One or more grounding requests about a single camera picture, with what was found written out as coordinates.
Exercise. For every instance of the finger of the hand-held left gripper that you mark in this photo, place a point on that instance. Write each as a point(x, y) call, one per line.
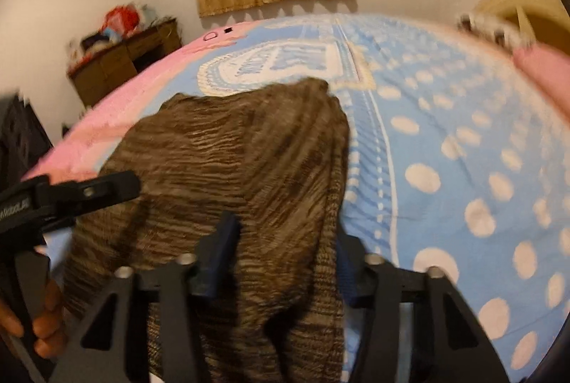
point(102, 189)

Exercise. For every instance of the dark clothes pile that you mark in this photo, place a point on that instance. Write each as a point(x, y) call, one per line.
point(98, 41)

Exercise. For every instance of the patterned cream pillow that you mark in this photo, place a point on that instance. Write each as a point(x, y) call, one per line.
point(494, 29)

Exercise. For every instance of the person's left hand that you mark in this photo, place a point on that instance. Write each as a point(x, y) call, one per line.
point(51, 329)

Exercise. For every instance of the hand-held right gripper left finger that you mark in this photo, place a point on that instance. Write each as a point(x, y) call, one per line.
point(222, 245)

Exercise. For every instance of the pink and blue patterned blanket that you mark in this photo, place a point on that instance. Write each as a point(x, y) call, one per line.
point(445, 120)

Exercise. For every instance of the small clear box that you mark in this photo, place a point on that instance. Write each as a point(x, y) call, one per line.
point(209, 36)

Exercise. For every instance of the brown knit sweater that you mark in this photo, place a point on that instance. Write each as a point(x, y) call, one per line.
point(245, 151)

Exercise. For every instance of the cream bed headboard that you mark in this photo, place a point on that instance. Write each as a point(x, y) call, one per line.
point(525, 9)

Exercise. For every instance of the brown wooden desk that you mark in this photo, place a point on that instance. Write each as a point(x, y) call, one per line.
point(115, 67)

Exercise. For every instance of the pink pillow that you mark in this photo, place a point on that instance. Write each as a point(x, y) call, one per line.
point(547, 75)

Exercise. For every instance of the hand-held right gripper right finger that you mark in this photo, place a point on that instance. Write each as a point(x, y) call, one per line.
point(349, 280)

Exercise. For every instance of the black folding chair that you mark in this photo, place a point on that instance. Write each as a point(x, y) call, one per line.
point(22, 133)

